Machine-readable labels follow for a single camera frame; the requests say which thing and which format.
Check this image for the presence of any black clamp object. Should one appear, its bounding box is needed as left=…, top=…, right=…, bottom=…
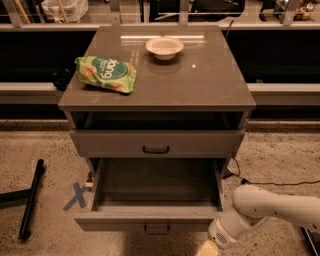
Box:
left=52, top=69, right=70, bottom=91

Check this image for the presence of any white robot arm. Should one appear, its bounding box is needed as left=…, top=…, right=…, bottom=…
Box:
left=195, top=185, right=320, bottom=256

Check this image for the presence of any grey drawer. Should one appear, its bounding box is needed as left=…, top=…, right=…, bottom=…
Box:
left=70, top=130, right=244, bottom=158
left=75, top=158, right=226, bottom=235

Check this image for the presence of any black stand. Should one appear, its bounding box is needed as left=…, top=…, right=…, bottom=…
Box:
left=301, top=228, right=320, bottom=256
left=0, top=159, right=46, bottom=241

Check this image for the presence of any grey top drawer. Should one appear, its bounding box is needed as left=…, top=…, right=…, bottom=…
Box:
left=70, top=130, right=244, bottom=158

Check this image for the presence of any grey drawer cabinet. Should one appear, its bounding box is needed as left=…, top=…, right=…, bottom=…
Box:
left=58, top=25, right=257, bottom=178

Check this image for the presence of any white bowl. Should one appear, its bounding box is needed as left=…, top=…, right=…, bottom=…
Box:
left=145, top=37, right=184, bottom=60

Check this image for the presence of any black stand left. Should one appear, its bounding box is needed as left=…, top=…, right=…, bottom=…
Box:
left=0, top=159, right=46, bottom=241

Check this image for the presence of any black stand right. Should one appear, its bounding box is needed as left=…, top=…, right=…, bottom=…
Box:
left=301, top=228, right=320, bottom=256

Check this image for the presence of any blue tape cross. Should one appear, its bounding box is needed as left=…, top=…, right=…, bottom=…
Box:
left=63, top=182, right=86, bottom=211

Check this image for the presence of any green snack bag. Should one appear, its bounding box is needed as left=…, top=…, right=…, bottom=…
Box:
left=75, top=56, right=136, bottom=94

